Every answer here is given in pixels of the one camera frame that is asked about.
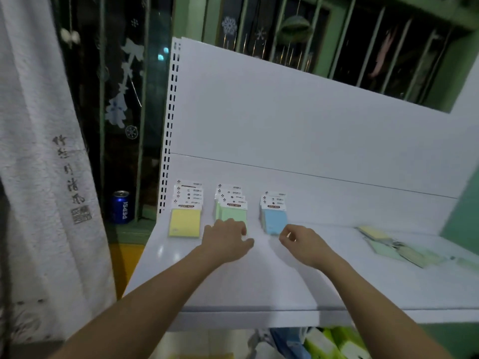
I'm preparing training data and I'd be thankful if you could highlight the white flower window decal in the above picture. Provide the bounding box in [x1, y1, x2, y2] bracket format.
[104, 37, 145, 130]

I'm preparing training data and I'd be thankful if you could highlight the pile of mixed sticky notes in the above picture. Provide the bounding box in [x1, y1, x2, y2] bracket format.
[355, 225, 448, 269]

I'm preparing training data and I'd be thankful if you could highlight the person's left forearm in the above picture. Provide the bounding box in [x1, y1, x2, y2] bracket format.
[50, 246, 225, 359]

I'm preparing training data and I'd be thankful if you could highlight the green door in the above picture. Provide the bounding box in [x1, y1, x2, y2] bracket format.
[423, 175, 479, 359]

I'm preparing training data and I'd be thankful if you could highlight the person's left hand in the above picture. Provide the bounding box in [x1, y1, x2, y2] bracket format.
[200, 218, 255, 266]

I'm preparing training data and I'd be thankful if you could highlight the small white hanging ornament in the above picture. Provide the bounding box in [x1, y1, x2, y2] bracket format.
[59, 27, 81, 45]

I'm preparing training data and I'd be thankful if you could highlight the snowflake window decal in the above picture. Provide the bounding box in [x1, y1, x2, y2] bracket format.
[221, 16, 239, 36]

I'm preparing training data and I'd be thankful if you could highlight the white patterned curtain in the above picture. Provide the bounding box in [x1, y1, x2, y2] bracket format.
[0, 0, 117, 345]

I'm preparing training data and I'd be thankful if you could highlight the white metal shelf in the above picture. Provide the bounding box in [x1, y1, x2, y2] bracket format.
[123, 36, 479, 359]

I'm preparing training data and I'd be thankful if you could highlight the pile of tissue packets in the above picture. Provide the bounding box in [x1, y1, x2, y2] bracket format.
[269, 327, 371, 359]

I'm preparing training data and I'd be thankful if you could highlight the person's right forearm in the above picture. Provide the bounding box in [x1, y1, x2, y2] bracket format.
[321, 256, 456, 359]

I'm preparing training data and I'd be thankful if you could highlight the round hanging basket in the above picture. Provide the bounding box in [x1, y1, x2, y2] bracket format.
[278, 15, 313, 43]

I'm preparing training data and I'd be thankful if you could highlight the blue drink can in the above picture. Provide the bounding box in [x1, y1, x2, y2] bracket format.
[110, 190, 132, 225]

